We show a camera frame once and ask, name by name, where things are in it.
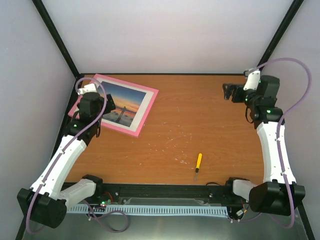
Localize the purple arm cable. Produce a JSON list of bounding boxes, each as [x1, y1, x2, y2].
[[25, 76, 109, 234], [254, 57, 313, 229]]

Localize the sunset photo print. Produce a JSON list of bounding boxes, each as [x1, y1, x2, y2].
[[101, 81, 146, 127]]

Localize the pink picture frame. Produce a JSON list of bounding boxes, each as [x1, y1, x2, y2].
[[68, 74, 159, 137]]

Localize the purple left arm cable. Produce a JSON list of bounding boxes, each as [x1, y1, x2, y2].
[[25, 76, 109, 234]]

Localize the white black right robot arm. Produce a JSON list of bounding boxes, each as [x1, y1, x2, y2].
[[222, 73, 306, 216]]

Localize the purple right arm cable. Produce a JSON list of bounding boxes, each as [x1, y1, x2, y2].
[[254, 57, 313, 229]]

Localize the black right corner post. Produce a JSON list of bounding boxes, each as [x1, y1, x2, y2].
[[258, 0, 304, 66]]

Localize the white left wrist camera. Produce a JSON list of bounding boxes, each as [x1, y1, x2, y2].
[[76, 83, 98, 95]]

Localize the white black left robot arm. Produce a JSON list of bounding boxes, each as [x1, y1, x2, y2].
[[17, 92, 116, 229]]

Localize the black corner post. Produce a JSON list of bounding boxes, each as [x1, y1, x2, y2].
[[32, 0, 80, 78], [258, 0, 304, 66]]

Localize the yellow handled screwdriver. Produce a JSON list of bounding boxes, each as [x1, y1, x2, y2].
[[194, 153, 203, 182]]

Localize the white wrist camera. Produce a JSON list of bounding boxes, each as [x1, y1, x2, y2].
[[243, 68, 261, 91], [76, 83, 98, 95]]

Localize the black left corner post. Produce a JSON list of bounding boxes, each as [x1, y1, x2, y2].
[[32, 0, 80, 78]]

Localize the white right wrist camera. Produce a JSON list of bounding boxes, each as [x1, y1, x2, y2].
[[243, 68, 261, 91]]

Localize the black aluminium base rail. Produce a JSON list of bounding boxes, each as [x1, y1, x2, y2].
[[84, 183, 242, 207]]

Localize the light blue slotted cable duct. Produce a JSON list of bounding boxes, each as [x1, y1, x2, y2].
[[66, 205, 229, 217]]

